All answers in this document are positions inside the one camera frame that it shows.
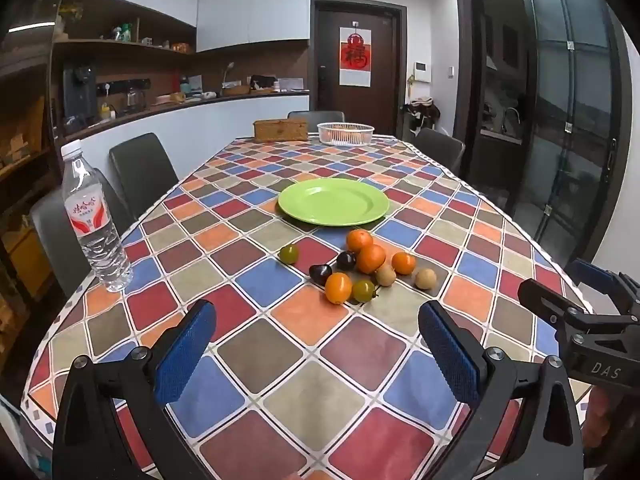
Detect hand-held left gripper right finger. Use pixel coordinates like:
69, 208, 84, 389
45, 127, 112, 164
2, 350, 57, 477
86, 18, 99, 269
417, 300, 586, 480

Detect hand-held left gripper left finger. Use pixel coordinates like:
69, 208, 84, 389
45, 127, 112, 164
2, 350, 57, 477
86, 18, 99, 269
52, 299, 221, 480

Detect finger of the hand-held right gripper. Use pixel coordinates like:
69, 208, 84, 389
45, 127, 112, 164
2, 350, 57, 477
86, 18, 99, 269
569, 258, 640, 312
517, 278, 592, 342

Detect small orange mandarin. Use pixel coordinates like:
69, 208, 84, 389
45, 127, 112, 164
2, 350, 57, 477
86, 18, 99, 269
325, 272, 353, 305
391, 252, 417, 276

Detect large orange mandarin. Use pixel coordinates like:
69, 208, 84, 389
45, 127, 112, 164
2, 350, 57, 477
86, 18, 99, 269
356, 244, 387, 275
346, 229, 374, 253

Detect green plate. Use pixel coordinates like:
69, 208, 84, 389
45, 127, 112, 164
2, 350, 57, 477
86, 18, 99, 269
277, 177, 391, 227

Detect person's right hand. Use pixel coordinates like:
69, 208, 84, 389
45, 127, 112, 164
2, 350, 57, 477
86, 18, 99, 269
582, 387, 640, 466

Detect colourful chequered tablecloth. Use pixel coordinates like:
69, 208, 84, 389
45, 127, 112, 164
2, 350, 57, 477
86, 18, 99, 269
20, 135, 596, 480

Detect clear plastic water bottle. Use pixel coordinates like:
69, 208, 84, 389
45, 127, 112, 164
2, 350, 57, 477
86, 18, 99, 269
60, 140, 133, 293

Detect glass sliding door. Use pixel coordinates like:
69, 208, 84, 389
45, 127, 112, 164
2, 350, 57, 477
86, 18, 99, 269
520, 0, 632, 261

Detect grey dining chair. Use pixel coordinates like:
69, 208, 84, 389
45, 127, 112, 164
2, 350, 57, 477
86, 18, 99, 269
30, 170, 136, 301
109, 132, 180, 221
287, 110, 346, 123
415, 127, 466, 176

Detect hanging bags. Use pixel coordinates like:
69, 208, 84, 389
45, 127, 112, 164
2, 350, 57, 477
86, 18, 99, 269
404, 96, 442, 136

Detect curved white counter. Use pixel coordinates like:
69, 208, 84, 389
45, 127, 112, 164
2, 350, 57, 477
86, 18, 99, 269
65, 89, 311, 173

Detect white plastic basket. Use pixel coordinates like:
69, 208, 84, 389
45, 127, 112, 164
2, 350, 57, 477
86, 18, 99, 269
317, 122, 376, 147

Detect woven brown box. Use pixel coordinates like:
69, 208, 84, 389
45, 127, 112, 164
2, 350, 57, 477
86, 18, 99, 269
253, 118, 308, 142

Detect black water dispenser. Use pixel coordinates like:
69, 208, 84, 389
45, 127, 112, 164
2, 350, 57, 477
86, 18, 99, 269
62, 60, 98, 128

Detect dark brown door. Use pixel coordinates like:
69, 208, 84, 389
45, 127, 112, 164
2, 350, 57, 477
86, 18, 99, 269
311, 0, 407, 137

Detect red and white door poster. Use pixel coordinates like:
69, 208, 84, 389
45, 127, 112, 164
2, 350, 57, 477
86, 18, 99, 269
339, 26, 373, 86

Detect white upper cabinet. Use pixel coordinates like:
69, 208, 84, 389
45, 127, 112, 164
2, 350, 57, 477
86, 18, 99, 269
65, 0, 311, 53

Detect black wall power strip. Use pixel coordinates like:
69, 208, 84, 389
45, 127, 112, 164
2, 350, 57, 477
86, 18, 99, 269
97, 79, 151, 95

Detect wooden wall shelf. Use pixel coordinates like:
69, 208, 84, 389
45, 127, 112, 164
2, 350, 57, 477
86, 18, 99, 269
52, 0, 198, 58

